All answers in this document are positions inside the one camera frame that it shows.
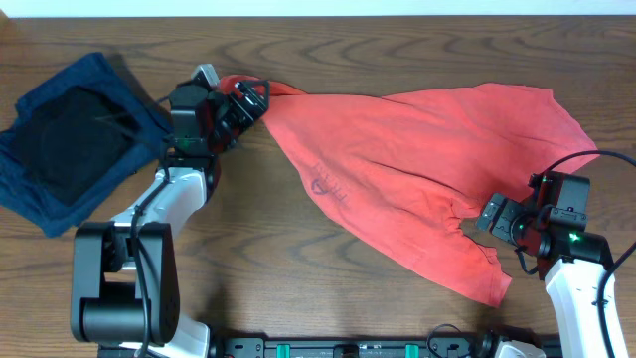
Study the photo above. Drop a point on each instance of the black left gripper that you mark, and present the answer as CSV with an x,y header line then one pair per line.
x,y
247,107

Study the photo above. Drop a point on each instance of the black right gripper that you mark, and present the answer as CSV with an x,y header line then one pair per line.
x,y
501,226

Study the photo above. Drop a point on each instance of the red t-shirt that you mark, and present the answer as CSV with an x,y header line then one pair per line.
x,y
402,171

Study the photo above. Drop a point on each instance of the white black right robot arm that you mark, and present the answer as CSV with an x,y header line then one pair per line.
x,y
575,265

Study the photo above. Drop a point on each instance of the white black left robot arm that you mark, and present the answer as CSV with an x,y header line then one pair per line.
x,y
125,288

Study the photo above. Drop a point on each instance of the folded black garment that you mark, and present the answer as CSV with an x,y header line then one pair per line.
x,y
72,140

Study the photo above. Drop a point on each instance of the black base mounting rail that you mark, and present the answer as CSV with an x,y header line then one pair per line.
x,y
259,348

